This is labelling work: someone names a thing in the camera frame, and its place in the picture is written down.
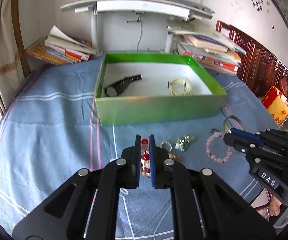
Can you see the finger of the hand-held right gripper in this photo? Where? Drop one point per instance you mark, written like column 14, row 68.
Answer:
column 243, row 134
column 236, row 142

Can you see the green cardboard box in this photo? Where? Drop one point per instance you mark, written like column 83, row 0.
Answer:
column 159, row 110

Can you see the cream curtain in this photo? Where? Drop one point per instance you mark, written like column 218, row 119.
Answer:
column 1, row 55

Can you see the blue striped bedsheet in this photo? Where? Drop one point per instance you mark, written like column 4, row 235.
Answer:
column 54, row 130

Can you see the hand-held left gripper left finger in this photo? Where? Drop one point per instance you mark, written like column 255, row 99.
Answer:
column 137, row 165

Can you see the carved wooden headboard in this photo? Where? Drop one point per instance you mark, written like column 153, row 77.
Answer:
column 258, row 62

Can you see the black wrist watch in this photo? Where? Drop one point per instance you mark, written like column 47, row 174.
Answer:
column 120, row 85

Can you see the person's right hand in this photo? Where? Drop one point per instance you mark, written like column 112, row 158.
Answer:
column 275, row 206

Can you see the stack of mixed books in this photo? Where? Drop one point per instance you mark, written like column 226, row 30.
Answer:
column 209, row 52

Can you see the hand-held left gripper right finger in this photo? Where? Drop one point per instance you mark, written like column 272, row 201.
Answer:
column 152, row 165

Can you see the white folding table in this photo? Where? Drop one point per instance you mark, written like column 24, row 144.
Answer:
column 134, row 7

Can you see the silver metal brooch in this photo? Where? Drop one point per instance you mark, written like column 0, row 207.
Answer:
column 184, row 142

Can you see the stack of orange books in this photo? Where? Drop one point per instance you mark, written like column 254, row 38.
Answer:
column 59, row 51

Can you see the silver bangle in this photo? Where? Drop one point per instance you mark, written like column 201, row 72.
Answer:
column 227, row 123

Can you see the grey folded cloth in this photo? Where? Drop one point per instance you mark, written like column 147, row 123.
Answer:
column 184, row 1

